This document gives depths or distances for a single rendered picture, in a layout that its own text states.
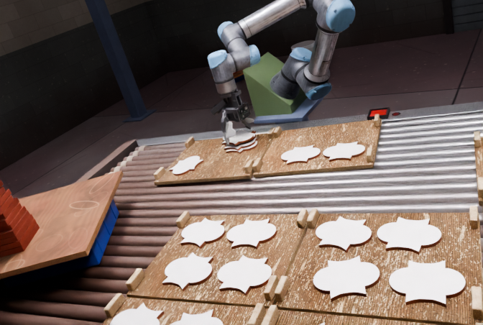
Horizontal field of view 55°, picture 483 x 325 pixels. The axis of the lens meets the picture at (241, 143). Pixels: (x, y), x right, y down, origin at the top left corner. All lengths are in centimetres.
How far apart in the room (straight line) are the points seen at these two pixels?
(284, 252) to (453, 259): 39
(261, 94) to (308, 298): 138
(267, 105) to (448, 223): 129
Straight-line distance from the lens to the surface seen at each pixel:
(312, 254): 119
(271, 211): 143
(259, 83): 227
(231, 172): 169
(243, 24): 186
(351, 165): 153
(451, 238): 118
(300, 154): 166
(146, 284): 130
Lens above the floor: 165
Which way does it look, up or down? 22 degrees down
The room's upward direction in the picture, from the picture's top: 17 degrees counter-clockwise
